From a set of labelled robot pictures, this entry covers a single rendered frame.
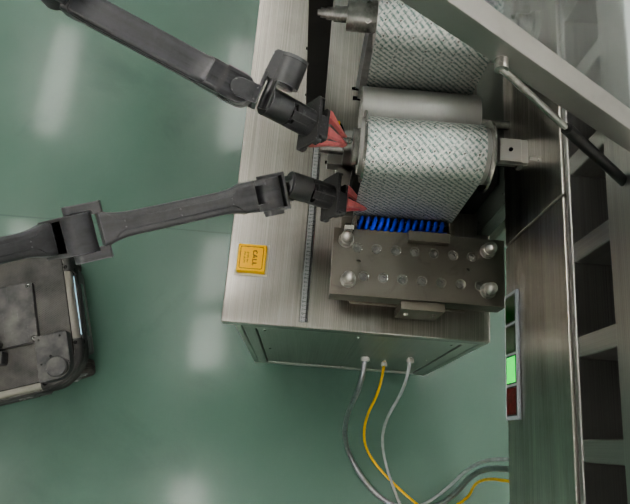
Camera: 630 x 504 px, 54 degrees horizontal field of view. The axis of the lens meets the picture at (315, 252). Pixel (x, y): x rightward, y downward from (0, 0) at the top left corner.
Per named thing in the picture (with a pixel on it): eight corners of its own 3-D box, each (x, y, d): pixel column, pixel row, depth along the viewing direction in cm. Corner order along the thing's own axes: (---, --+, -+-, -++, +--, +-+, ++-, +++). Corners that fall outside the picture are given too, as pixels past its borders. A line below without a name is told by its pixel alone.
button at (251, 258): (239, 245, 157) (238, 242, 154) (267, 248, 157) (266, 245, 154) (236, 272, 154) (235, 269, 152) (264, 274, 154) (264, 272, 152)
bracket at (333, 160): (322, 184, 162) (327, 128, 133) (346, 186, 162) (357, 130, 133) (320, 202, 161) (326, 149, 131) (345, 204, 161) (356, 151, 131)
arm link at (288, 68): (228, 99, 123) (227, 91, 114) (249, 44, 122) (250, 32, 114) (284, 123, 124) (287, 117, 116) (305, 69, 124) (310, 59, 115)
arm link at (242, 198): (76, 265, 113) (61, 207, 111) (74, 264, 118) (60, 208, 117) (290, 215, 130) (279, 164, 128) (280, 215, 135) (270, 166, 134)
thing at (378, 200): (353, 213, 148) (360, 182, 130) (451, 221, 148) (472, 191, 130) (352, 215, 147) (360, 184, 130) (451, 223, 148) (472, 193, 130)
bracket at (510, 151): (496, 141, 125) (499, 136, 124) (525, 143, 125) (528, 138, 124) (497, 163, 124) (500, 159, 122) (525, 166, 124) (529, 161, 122)
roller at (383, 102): (359, 103, 145) (364, 74, 134) (467, 112, 145) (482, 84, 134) (356, 150, 141) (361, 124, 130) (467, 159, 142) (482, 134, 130)
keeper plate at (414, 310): (394, 310, 152) (401, 300, 141) (434, 313, 152) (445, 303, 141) (393, 320, 151) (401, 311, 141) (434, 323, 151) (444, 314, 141)
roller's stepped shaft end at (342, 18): (318, 10, 128) (318, 0, 125) (346, 13, 128) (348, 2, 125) (316, 23, 127) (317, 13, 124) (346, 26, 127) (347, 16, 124)
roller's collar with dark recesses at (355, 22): (346, 11, 130) (349, -10, 124) (375, 14, 130) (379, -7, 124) (344, 37, 128) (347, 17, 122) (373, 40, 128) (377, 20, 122)
